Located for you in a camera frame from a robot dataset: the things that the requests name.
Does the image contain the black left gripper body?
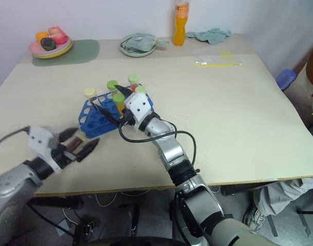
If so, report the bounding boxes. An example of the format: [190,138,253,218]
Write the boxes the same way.
[49,135,78,169]

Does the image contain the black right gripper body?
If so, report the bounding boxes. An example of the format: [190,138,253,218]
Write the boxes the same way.
[120,102,134,127]

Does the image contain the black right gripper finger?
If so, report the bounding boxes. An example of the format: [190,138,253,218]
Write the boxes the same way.
[114,85,133,98]
[91,101,121,128]

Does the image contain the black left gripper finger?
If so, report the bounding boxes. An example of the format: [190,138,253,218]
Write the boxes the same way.
[75,139,101,162]
[58,127,80,142]

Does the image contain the dark red test tube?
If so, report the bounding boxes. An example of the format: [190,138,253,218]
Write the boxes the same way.
[66,133,87,155]

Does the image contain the green capped orange test tube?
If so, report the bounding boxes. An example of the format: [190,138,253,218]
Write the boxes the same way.
[112,93,126,115]

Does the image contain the green capped red test tube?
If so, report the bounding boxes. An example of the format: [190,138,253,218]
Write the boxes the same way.
[127,73,140,92]

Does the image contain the blue test tube rack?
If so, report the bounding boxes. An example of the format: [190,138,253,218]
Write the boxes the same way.
[78,90,154,137]

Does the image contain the pale yellow capped test tube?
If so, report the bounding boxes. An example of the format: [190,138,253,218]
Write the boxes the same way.
[84,87,99,109]

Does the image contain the pale green plate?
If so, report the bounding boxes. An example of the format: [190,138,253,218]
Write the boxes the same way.
[119,34,158,58]

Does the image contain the black bar under table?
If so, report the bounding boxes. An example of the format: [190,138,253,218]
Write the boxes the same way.
[27,196,85,210]

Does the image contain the green placemat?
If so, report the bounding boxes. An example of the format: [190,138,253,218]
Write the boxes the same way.
[32,38,100,68]

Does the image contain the stacked plates with toy food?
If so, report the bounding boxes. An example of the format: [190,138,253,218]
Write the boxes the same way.
[30,39,73,57]

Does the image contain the black stand under table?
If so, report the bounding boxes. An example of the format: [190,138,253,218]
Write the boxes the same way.
[114,201,141,237]

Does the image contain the yellow plate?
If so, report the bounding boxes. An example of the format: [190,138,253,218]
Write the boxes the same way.
[32,42,73,60]

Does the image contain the beige table cover board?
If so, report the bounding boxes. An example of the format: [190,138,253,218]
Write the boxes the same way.
[0,53,313,197]

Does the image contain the orange juice bottle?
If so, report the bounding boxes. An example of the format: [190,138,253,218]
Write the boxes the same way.
[173,0,191,48]

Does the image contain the pink toy food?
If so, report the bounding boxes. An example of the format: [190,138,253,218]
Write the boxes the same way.
[48,26,69,45]

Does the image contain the dark green toy food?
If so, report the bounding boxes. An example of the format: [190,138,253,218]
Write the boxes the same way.
[40,37,57,51]

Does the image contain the pink plate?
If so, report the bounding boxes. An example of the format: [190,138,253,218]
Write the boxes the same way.
[28,37,71,54]

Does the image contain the clear plastic zip bag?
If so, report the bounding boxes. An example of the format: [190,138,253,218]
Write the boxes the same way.
[193,50,244,68]

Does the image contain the orange toy food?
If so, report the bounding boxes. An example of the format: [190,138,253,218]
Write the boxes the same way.
[35,31,49,43]

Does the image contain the teal cloth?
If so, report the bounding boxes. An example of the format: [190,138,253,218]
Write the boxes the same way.
[185,27,232,45]

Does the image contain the white sneaker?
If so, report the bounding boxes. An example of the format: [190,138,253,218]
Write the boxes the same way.
[243,206,266,232]

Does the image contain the blue ribbed stool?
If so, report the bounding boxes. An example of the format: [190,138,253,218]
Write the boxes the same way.
[276,68,298,91]

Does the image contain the grey trouser leg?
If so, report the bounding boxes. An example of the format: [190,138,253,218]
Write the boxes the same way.
[253,177,313,224]

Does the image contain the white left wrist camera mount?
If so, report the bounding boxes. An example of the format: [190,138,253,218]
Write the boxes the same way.
[26,125,63,170]

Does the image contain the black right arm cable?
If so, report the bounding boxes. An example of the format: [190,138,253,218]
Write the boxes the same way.
[118,115,198,167]

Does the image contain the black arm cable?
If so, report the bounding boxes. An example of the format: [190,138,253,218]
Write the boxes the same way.
[118,115,198,167]
[0,126,31,152]

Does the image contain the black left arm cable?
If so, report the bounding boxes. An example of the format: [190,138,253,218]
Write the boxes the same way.
[0,126,31,152]

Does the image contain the white floor cable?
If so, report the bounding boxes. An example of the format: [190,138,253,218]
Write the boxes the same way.
[94,192,119,209]

